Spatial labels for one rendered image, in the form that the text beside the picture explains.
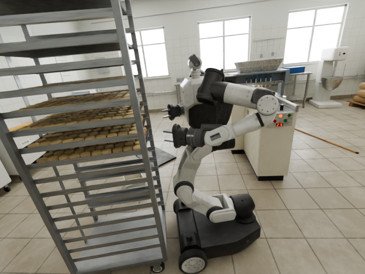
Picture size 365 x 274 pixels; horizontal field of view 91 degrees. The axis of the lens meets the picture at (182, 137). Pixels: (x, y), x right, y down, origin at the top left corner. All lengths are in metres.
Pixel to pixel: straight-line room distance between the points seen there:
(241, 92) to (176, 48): 4.88
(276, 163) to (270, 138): 0.32
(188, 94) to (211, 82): 0.18
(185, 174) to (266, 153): 1.16
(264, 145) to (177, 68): 4.05
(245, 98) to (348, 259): 1.46
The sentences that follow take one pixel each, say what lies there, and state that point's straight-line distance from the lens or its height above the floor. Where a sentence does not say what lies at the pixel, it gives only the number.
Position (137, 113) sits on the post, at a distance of 0.88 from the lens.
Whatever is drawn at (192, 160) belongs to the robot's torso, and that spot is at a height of 0.79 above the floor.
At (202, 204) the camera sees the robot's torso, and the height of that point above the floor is 0.39.
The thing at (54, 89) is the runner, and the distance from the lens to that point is 1.00.
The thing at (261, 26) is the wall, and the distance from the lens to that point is 5.88.
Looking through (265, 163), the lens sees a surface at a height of 0.25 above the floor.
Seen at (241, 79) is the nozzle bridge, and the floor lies 1.11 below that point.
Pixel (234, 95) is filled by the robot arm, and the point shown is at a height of 1.23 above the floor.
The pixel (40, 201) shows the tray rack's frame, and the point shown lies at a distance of 1.28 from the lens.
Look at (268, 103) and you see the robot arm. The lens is 0.77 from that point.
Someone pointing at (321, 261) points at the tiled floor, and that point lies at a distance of 1.82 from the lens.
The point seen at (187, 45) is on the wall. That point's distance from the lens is 5.60.
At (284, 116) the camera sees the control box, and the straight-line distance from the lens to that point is 2.03.
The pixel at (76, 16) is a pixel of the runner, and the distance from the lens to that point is 0.95.
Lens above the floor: 1.38
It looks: 22 degrees down
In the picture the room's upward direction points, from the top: 6 degrees counter-clockwise
